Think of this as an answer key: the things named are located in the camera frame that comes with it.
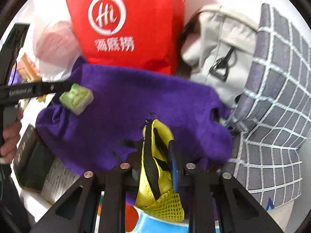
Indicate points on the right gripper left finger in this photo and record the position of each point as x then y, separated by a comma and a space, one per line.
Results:
112, 217

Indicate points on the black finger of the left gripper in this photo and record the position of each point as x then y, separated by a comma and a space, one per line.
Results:
45, 88

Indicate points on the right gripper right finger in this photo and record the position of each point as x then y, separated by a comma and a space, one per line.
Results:
196, 183

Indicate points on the yellow black mesh pouch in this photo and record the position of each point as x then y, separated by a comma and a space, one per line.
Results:
159, 174

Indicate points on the left hand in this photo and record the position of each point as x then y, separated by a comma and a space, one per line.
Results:
11, 137

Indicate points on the white Miniso plastic bag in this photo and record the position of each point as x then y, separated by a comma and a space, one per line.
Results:
56, 49

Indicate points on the purple fleece blanket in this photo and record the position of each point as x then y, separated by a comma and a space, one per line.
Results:
124, 99

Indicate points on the dark green gift box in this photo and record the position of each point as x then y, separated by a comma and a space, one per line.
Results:
32, 161

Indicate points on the grey checked cushion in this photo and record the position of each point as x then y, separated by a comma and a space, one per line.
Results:
272, 118

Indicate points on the red paper shopping bag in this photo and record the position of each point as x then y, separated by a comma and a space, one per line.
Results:
142, 34

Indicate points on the grey canvas bag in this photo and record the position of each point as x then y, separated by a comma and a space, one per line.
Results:
219, 46

